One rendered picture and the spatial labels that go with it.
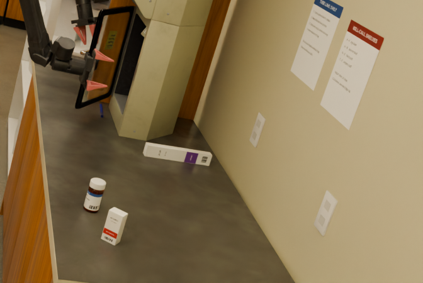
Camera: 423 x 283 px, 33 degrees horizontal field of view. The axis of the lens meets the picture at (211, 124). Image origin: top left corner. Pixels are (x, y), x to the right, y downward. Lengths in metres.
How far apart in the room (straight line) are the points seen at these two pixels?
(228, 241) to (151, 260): 0.32
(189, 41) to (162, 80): 0.19
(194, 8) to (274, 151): 0.65
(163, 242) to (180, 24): 0.93
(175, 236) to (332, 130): 0.56
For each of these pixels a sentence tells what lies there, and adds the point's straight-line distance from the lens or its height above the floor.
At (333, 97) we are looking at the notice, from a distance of 2.19.
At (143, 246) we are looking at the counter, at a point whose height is 0.94.
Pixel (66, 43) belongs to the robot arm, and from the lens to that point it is 2.52.
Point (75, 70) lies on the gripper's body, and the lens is 2.57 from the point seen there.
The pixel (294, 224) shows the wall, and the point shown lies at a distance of 2.27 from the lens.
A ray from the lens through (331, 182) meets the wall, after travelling 2.11.
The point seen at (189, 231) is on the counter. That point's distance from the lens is 2.23.
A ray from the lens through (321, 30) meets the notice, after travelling 2.36.
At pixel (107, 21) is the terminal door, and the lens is 2.78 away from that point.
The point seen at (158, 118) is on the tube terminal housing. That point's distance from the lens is 2.84.
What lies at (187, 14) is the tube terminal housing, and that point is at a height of 1.46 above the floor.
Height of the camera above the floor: 1.91
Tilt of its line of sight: 17 degrees down
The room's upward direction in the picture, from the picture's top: 18 degrees clockwise
